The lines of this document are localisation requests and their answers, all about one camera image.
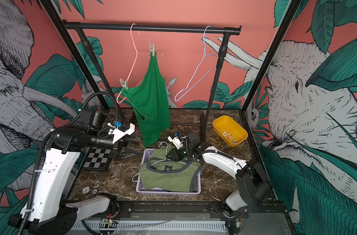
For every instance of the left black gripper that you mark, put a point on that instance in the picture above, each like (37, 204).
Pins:
(122, 154)

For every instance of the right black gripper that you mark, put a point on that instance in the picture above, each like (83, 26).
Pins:
(175, 155)

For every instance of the olive tank top grey trim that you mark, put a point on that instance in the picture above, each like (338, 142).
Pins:
(193, 187)

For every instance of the white wire hanger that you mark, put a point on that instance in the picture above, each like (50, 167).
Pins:
(157, 171)

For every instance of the light blue wire hanger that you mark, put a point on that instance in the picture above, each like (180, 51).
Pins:
(190, 85)

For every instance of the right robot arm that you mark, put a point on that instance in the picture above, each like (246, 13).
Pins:
(252, 181)

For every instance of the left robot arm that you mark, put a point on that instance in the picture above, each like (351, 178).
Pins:
(44, 213)

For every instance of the green tank top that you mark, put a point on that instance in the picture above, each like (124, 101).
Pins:
(150, 103)

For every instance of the lavender plastic basket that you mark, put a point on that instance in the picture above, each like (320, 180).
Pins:
(158, 191)

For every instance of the checkerboard calibration plate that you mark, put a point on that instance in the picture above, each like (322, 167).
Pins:
(97, 160)

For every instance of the yellow plastic bowl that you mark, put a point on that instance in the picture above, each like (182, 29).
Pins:
(229, 130)

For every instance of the grey clothespin on green top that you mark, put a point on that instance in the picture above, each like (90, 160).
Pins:
(124, 84)

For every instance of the black clothes rack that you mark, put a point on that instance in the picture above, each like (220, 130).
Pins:
(227, 32)

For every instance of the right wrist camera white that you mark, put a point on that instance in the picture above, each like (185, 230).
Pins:
(175, 141)

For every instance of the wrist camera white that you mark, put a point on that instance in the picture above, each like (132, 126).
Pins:
(175, 141)
(119, 129)

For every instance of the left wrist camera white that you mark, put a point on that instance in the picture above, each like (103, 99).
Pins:
(119, 129)

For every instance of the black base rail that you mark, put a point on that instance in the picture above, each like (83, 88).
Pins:
(216, 209)

